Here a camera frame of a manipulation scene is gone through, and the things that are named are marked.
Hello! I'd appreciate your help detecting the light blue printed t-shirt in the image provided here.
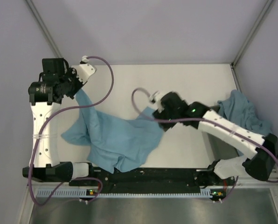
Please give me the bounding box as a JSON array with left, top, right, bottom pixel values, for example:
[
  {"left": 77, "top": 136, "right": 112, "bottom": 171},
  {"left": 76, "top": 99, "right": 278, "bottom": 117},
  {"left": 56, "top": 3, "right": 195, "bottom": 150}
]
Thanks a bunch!
[{"left": 61, "top": 90, "right": 164, "bottom": 173}]

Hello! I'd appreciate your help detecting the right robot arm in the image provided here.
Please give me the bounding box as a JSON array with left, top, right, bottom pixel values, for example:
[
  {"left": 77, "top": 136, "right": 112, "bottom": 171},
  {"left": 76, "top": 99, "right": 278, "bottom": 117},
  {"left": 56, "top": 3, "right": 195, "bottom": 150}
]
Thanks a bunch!
[{"left": 149, "top": 91, "right": 278, "bottom": 185}]

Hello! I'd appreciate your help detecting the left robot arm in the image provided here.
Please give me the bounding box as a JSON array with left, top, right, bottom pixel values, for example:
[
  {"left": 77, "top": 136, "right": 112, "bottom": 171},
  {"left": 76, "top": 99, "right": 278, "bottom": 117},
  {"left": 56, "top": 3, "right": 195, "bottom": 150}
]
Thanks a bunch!
[{"left": 28, "top": 56, "right": 96, "bottom": 185}]

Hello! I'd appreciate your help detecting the light blue plain t-shirt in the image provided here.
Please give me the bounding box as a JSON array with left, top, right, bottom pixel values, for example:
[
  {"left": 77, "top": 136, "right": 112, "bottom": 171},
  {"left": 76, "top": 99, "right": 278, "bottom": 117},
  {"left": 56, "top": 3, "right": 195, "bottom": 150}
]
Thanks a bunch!
[{"left": 217, "top": 90, "right": 272, "bottom": 136}]

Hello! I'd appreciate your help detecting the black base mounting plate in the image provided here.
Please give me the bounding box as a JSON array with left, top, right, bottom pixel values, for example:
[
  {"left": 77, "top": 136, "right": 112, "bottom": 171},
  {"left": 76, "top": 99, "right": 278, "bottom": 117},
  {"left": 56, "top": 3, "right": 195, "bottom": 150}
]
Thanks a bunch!
[{"left": 69, "top": 166, "right": 236, "bottom": 193}]

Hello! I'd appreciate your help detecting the aluminium frame post left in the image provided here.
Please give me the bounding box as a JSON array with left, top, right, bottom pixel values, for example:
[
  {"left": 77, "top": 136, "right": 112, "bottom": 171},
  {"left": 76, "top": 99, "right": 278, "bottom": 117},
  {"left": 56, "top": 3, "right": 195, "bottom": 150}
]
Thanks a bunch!
[{"left": 23, "top": 0, "right": 63, "bottom": 58}]

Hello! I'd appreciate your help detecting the aluminium frame post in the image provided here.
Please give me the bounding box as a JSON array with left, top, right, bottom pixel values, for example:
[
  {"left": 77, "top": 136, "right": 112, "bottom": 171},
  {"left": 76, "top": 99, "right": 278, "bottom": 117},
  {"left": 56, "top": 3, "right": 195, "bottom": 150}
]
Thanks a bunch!
[
  {"left": 231, "top": 0, "right": 276, "bottom": 69},
  {"left": 23, "top": 0, "right": 63, "bottom": 58}
]

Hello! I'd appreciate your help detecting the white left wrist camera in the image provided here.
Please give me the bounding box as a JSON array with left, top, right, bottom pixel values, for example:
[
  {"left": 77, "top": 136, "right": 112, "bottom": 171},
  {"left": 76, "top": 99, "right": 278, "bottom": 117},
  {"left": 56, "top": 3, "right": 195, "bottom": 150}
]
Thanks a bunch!
[{"left": 71, "top": 56, "right": 97, "bottom": 85}]

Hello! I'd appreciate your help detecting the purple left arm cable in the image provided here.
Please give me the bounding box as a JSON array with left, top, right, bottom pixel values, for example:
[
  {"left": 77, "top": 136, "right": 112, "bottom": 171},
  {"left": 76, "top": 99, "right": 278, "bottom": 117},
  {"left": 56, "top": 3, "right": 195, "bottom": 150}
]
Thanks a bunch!
[{"left": 28, "top": 55, "right": 115, "bottom": 207}]

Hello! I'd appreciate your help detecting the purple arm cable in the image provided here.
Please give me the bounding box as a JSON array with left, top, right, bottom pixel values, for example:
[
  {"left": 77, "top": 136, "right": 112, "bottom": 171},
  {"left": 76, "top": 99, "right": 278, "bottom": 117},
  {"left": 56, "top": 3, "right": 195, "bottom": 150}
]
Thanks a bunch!
[
  {"left": 28, "top": 55, "right": 115, "bottom": 207},
  {"left": 132, "top": 87, "right": 278, "bottom": 203}
]

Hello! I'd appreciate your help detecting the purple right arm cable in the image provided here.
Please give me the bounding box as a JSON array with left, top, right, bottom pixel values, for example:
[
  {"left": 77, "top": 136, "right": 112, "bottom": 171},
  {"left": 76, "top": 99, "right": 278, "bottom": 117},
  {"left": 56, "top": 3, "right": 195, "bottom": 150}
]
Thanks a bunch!
[{"left": 132, "top": 87, "right": 278, "bottom": 203}]

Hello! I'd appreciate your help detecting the light blue cable duct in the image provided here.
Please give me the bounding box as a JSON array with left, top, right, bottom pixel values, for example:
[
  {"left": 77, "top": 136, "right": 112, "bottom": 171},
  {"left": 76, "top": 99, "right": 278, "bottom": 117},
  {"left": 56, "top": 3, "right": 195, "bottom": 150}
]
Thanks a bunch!
[{"left": 37, "top": 188, "right": 223, "bottom": 199}]

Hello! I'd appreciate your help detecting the aluminium frame post right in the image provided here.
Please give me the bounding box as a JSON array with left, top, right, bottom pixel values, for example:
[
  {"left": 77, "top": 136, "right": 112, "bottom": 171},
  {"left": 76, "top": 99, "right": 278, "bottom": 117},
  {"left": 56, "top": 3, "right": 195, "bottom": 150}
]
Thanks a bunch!
[{"left": 231, "top": 0, "right": 276, "bottom": 69}]

